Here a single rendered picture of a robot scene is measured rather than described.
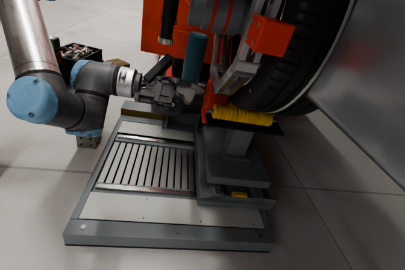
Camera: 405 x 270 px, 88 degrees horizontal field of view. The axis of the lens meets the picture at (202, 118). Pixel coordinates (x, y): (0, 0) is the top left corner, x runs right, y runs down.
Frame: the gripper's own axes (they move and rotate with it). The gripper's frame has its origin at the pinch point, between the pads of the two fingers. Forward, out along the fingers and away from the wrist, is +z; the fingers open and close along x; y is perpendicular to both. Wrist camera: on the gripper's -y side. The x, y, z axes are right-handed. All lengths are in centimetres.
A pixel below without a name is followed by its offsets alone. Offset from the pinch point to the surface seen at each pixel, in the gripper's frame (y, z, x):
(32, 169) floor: 36, -69, -55
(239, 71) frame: -3.3, 8.6, 11.1
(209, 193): 36.1, 14.1, -29.8
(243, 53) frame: -6.8, 8.1, 14.9
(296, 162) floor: 15, 88, -74
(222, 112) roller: 3.3, 11.3, -12.6
